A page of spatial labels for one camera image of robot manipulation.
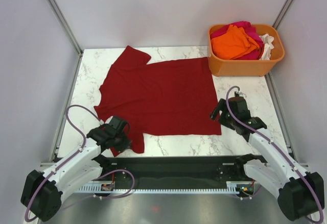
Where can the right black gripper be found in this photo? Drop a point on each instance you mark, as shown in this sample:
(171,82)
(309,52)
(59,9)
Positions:
(221,105)

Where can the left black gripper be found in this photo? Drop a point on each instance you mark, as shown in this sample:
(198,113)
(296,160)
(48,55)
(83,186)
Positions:
(125,144)

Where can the dark red t shirt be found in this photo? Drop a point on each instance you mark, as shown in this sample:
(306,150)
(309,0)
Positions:
(172,97)

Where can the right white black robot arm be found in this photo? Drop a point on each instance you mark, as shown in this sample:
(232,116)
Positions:
(299,193)

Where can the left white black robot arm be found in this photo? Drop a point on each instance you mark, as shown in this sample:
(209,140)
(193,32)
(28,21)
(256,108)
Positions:
(45,191)

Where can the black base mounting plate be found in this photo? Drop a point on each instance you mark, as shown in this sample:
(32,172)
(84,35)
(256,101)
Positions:
(174,172)

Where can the orange plastic basket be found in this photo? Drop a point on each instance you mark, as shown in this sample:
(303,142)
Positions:
(240,68)

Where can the orange t shirt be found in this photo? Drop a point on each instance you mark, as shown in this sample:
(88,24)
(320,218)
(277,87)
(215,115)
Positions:
(231,44)

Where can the magenta pink t shirt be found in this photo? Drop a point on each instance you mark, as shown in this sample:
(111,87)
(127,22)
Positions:
(251,34)

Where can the white t shirt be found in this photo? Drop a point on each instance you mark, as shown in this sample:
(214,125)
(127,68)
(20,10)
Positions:
(267,47)

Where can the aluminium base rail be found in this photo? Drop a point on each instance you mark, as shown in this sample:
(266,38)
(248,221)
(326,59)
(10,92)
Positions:
(59,131)

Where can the white slotted cable duct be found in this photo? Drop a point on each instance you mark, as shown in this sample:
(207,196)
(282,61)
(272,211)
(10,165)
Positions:
(228,188)

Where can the right aluminium frame post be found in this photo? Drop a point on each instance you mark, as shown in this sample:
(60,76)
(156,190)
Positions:
(282,13)

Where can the aluminium frame post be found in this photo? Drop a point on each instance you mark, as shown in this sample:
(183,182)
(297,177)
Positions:
(282,13)
(65,26)

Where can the left aluminium frame post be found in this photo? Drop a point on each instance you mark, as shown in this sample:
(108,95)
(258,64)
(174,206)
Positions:
(65,26)

